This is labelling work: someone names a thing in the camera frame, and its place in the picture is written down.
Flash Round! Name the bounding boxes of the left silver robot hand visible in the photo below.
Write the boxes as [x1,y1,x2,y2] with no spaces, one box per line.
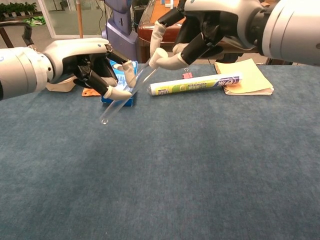
[42,37,141,101]

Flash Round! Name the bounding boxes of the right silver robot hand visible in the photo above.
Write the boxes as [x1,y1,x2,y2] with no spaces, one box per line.
[149,0,266,71]

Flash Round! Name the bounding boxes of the clear glass test tube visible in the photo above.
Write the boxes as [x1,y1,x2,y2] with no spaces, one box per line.
[99,56,161,126]

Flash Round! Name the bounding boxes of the small white stopper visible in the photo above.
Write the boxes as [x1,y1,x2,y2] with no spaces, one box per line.
[149,47,168,68]

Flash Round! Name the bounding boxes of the beige plastic tray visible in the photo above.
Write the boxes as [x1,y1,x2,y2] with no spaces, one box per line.
[46,78,76,93]

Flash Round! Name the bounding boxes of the orange snack packet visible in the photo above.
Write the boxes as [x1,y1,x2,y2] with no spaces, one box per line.
[81,87,101,97]

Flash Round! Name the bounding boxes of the wooden pole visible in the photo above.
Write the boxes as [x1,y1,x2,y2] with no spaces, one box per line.
[76,0,85,40]

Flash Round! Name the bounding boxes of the white framed glass door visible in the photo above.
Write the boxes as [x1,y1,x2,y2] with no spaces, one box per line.
[37,0,106,40]

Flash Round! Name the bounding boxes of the yellow spiral notebook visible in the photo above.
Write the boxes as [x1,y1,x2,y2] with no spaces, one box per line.
[213,58,275,96]

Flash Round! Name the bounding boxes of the blue cookie box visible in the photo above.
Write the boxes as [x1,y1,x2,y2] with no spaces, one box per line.
[100,59,139,108]

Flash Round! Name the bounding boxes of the brown mahjong table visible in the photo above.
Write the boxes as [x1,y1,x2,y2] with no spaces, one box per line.
[137,0,301,65]

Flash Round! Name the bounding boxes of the dark wooden table leg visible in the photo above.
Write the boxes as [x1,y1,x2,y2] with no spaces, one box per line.
[0,26,15,49]

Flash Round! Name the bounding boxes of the cling film roll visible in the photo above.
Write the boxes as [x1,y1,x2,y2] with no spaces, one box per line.
[149,72,243,97]

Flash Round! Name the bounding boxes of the row of potted plants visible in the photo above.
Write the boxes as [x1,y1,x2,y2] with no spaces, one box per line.
[0,1,38,18]

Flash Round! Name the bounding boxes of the blue felt table cover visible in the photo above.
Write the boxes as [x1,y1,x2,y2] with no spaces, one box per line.
[0,61,320,240]

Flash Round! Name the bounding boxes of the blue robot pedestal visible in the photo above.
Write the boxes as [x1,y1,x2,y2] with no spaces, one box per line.
[101,0,139,63]

